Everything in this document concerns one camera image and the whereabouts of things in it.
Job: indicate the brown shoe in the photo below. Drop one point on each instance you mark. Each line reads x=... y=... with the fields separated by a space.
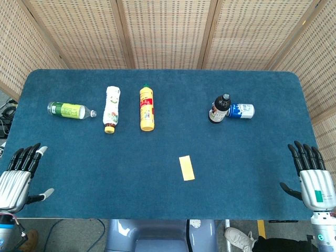
x=31 y=239

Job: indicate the clear bottle green label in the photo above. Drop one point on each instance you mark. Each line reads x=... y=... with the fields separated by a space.
x=67 y=110

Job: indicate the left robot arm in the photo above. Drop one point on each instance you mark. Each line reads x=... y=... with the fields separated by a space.
x=5 y=231

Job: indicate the woven bamboo folding screen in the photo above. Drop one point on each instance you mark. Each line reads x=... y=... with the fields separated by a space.
x=168 y=31

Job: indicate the white bottle yellow cap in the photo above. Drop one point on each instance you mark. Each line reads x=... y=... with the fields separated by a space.
x=112 y=107

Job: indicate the white sneaker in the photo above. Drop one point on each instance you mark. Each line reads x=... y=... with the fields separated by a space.
x=237 y=237

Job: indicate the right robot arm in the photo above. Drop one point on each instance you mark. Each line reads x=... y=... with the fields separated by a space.
x=325 y=231

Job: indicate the yellow plastic bottle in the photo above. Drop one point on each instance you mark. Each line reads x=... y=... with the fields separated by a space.
x=147 y=107

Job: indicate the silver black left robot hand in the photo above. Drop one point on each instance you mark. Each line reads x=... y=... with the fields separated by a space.
x=14 y=185

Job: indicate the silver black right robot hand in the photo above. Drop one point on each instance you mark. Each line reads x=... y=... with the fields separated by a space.
x=316 y=187

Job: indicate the blue table cloth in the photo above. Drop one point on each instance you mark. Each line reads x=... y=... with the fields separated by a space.
x=157 y=147

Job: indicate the pale grey robot torso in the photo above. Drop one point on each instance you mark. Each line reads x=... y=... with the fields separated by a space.
x=160 y=236

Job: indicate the black trouser leg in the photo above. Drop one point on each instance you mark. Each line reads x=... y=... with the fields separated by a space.
x=283 y=245

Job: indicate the dark tea bottle black cap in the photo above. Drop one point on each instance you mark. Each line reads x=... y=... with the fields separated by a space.
x=219 y=110

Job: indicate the blue white drink can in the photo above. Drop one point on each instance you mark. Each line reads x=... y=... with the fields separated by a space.
x=242 y=110

